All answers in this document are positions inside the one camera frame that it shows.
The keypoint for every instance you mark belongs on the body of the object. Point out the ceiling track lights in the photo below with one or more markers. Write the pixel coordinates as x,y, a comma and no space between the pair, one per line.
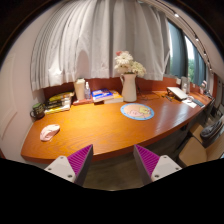
196,38

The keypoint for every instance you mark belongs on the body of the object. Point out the pink computer mouse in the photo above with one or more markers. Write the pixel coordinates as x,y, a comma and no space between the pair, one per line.
49,132

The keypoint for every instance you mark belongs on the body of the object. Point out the red notebook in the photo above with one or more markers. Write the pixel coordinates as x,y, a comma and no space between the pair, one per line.
81,101

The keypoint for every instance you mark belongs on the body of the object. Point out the orange book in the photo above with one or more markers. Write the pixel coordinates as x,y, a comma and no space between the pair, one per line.
116,98

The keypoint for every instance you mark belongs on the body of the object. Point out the round blue-rimmed mouse pad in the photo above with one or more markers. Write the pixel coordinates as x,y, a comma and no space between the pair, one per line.
137,111

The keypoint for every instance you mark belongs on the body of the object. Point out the beige chair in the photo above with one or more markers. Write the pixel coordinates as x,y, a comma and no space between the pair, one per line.
193,153

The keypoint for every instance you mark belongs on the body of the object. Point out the cream lidded tumbler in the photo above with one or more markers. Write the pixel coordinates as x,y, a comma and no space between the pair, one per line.
79,89

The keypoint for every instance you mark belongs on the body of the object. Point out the grey-blue curtain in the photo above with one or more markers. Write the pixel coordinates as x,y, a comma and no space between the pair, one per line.
176,53

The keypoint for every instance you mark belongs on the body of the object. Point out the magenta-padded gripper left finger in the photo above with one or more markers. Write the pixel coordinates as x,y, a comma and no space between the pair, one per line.
61,166

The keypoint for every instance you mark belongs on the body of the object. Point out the grey bag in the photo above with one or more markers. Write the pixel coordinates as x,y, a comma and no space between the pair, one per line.
210,130

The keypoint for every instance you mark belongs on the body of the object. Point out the clear spray bottle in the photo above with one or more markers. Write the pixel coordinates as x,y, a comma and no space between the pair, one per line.
87,92

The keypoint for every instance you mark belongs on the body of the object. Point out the white ceramic vase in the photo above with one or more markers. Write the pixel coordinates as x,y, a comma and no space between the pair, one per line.
129,88

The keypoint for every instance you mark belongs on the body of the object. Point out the dark book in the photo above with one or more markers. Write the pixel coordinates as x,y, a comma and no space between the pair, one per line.
58,102
57,106

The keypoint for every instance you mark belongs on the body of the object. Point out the white pleated curtain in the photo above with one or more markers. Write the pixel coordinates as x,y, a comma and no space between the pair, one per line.
100,40

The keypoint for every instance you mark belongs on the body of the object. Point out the blue book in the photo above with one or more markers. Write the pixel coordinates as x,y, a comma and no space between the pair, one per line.
101,94

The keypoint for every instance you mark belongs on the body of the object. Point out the white notepad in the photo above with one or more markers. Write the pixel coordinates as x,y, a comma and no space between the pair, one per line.
190,103

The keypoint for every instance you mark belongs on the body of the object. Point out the white flower bouquet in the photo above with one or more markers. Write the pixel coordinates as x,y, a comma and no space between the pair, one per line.
128,65

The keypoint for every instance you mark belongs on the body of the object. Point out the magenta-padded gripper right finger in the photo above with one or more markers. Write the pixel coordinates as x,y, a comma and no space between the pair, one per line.
163,166

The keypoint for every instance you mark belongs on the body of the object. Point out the white laptop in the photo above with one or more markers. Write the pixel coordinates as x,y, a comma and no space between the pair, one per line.
177,92

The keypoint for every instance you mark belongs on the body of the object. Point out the dark mug green inside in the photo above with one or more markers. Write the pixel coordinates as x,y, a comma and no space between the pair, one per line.
38,111

